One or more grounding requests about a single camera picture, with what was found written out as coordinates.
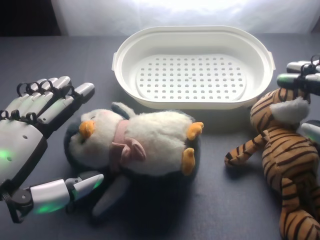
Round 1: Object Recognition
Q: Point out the striped orange plush tiger toy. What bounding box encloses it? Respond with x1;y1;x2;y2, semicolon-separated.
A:
223;87;320;240

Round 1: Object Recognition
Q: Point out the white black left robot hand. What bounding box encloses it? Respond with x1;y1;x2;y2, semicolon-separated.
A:
0;76;105;223

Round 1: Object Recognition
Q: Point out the grey table cloth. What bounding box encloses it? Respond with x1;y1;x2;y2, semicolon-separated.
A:
0;29;320;240

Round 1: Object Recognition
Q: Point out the plush penguin with pink scarf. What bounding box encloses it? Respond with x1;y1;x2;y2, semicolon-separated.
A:
63;101;205;223

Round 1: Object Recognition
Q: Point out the white perforated oval basket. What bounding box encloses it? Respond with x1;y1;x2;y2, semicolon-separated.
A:
111;24;277;112

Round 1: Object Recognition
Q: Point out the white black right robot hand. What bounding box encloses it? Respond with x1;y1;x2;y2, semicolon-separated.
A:
276;56;320;148

